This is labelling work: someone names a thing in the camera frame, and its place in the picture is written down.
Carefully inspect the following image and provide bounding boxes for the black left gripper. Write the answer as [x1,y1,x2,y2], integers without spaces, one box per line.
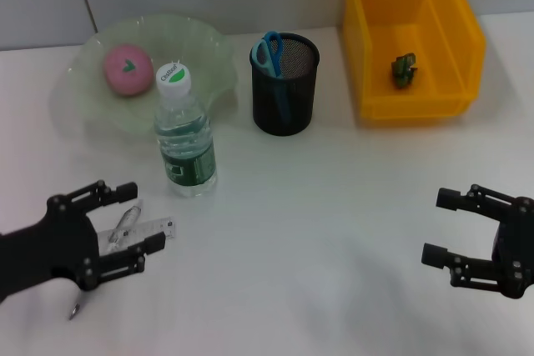
[0,180,167,305]

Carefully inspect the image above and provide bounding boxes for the clear plastic ruler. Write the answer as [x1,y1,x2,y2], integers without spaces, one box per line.
[95,216,178,255]

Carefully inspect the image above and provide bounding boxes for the blue scissors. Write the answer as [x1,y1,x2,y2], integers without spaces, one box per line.
[254,30,293,124]

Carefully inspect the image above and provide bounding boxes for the green plastic wrapper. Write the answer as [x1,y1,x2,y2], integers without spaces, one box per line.
[390,52,419,90]

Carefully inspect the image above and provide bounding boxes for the black mesh pen holder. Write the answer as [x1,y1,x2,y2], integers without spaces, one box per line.
[249,33,320,137]

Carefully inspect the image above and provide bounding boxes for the green glass fruit plate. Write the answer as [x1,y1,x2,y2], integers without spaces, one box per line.
[66,13,239,141]

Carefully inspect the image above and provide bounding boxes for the pink peach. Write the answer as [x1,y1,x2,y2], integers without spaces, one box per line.
[103,43,154,98]

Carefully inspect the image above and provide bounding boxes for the grey ballpoint pen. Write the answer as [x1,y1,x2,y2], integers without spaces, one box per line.
[68,199,145,321]

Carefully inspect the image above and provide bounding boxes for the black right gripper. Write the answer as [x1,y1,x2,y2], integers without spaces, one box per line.
[421,183,534,300]

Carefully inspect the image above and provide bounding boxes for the yellow plastic bin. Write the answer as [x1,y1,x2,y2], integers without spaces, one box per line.
[342,0,487,120]

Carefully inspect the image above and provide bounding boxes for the clear green-label water bottle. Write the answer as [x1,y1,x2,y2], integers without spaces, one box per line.
[154,62,219,199]

